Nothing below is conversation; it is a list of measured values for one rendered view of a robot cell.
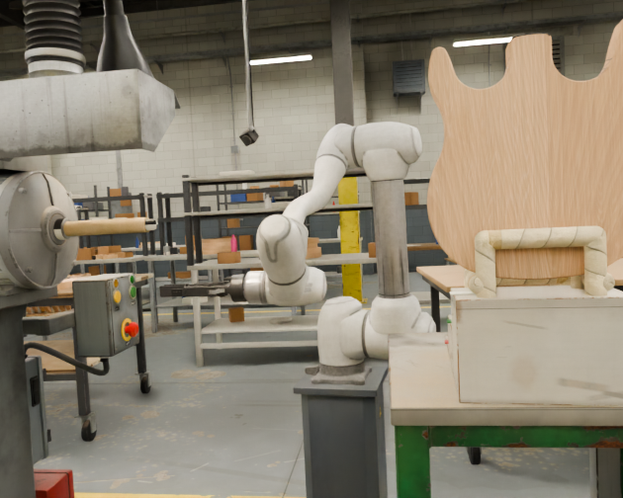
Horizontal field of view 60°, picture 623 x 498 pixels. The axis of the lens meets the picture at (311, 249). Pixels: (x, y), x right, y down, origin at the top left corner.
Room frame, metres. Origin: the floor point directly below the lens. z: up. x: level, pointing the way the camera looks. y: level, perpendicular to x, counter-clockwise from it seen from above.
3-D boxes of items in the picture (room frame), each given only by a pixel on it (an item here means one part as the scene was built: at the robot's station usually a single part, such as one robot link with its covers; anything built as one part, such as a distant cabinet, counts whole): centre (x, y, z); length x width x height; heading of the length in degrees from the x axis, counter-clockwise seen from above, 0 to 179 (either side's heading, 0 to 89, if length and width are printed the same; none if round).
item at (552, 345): (0.92, -0.38, 1.02); 0.27 x 0.15 x 0.17; 80
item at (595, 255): (0.86, -0.45, 1.15); 0.03 x 0.03 x 0.09
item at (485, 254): (0.89, -0.29, 1.15); 0.03 x 0.03 x 0.09
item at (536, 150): (0.92, -0.38, 1.33); 0.35 x 0.04 x 0.40; 79
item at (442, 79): (0.94, -0.25, 1.48); 0.07 x 0.04 x 0.09; 79
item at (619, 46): (0.89, -0.50, 1.49); 0.07 x 0.04 x 0.10; 79
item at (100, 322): (1.43, 0.63, 0.99); 0.24 x 0.21 x 0.26; 82
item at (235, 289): (1.45, 0.22, 1.07); 0.09 x 0.08 x 0.07; 82
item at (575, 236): (0.88, -0.37, 1.20); 0.20 x 0.03 x 0.03; 79
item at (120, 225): (1.16, 0.43, 1.25); 0.18 x 0.03 x 0.03; 82
